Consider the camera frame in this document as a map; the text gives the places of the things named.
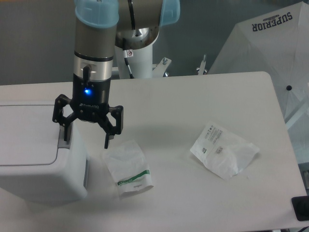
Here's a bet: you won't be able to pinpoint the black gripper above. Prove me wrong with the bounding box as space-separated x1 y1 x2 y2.
52 75 124 149

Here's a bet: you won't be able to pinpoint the white trash can grey button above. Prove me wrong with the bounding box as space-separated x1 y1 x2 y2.
0 101 90 203

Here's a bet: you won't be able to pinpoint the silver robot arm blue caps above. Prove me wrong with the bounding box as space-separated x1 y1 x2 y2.
52 0 180 146

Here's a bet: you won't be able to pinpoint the white pouch green stripe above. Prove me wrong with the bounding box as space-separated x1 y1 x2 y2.
102 140 154 197

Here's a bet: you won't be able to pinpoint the white printed plastic pouch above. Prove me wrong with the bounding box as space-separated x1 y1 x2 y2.
190 121 260 180

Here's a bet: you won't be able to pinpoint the white umbrella superior print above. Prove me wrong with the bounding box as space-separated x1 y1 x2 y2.
209 2 309 168

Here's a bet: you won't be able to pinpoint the black device table corner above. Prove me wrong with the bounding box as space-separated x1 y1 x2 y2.
291 196 309 221

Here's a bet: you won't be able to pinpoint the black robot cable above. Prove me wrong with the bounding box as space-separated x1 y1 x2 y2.
122 37 135 79

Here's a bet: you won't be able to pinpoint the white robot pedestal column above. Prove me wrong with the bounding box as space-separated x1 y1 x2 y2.
111 26 160 80

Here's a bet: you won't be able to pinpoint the white metal base frame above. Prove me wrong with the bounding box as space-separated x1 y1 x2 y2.
111 54 208 79

